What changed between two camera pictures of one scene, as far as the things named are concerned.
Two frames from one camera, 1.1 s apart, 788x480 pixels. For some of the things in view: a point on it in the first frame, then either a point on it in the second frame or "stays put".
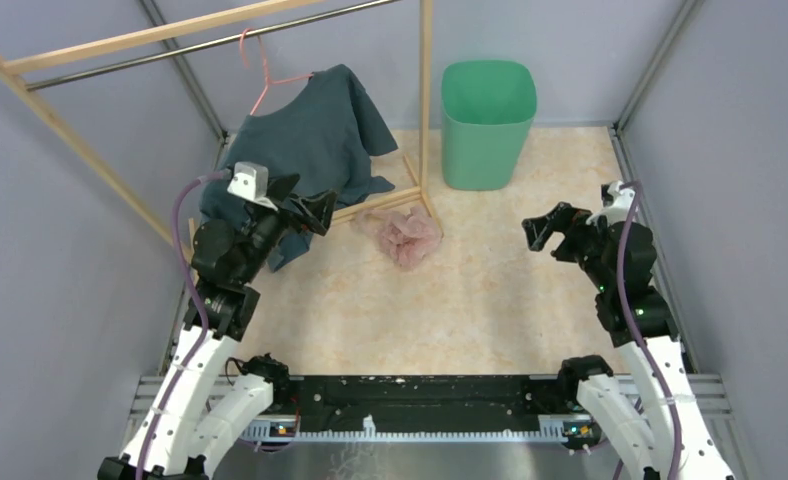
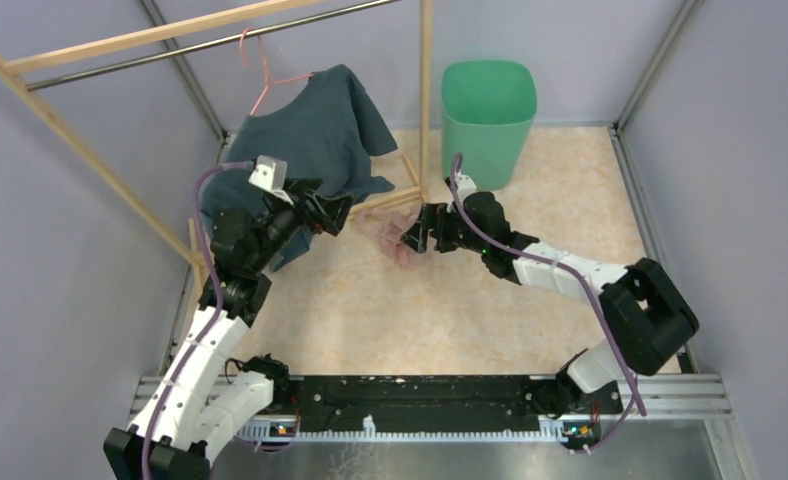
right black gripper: [562, 216] → [430, 218]
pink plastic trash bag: [409, 237] stays put
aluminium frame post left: [190, 79] stays put
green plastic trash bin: [488, 108] stays put
